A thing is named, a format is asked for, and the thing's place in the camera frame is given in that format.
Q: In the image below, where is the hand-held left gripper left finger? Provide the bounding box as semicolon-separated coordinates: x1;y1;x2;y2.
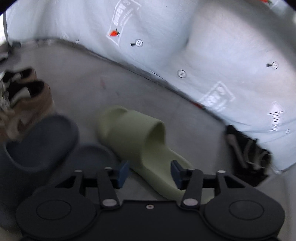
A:
54;160;130;210

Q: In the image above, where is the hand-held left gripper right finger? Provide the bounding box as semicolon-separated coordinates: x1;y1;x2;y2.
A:
171;160;245;210

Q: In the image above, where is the dark grey slide sandal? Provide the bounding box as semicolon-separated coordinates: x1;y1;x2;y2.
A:
67;145;118;183
0;115;80;208

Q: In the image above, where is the pale green slide sandal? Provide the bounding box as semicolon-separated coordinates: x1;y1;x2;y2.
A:
97;106;214;202

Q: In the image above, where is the tan high-top sneaker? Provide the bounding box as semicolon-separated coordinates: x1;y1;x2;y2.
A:
0;68;37;93
0;80;55;142

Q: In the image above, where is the white printed curtain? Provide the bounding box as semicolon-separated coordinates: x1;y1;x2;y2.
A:
3;0;296;173

